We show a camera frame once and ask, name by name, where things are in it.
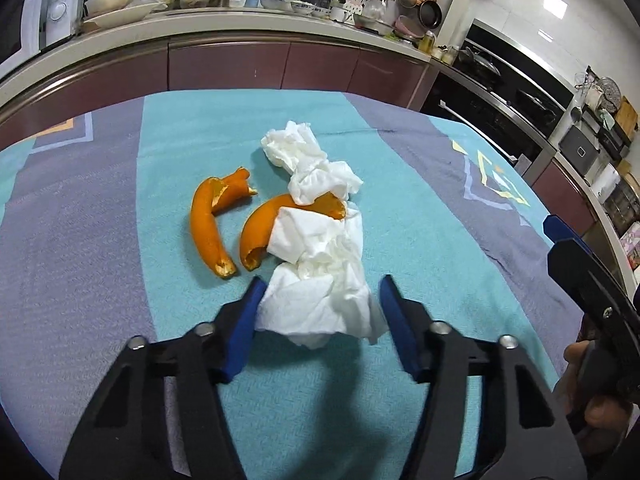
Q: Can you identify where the kitchen counter with maroon cabinets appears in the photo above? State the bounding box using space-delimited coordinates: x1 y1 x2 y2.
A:
0 5 640 271

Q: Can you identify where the large white tissue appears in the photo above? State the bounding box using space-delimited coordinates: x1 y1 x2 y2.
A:
255 204 390 351

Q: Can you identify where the black built-in oven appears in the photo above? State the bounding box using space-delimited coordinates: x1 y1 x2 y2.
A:
420 20 577 173

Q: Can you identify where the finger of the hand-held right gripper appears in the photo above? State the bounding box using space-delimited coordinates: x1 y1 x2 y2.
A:
542 214 589 250
546 240 640 361

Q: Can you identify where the black wok with lid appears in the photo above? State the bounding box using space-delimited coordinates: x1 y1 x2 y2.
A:
457 45 504 87

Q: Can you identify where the white plate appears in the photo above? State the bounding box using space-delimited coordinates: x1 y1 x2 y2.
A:
82 1 169 30

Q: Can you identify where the blue striped cloth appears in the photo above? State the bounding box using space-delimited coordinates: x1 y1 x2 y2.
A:
0 89 566 480

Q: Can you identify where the wide orange peel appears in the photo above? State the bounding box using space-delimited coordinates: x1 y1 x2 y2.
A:
239 191 348 272

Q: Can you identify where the kitchen storage rack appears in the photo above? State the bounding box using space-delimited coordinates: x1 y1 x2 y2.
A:
559 65 640 271

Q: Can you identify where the twisted white tissue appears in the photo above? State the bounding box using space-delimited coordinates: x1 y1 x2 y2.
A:
260 120 364 206

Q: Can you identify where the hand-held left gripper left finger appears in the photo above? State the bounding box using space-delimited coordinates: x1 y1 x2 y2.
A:
59 276 268 480

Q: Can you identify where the white microwave oven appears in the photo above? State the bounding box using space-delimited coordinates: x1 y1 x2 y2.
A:
0 0 85 61

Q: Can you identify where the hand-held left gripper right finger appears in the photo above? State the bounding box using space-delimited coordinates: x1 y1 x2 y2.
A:
378 274 588 480

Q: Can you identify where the narrow curved orange peel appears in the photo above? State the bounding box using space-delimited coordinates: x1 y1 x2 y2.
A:
190 166 259 279

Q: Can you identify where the black frying pan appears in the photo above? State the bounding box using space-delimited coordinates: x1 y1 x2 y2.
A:
417 0 444 30

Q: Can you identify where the white bowl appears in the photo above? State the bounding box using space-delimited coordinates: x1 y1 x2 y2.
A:
85 0 136 15

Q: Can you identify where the person's right hand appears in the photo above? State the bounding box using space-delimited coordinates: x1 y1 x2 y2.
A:
552 340 640 443

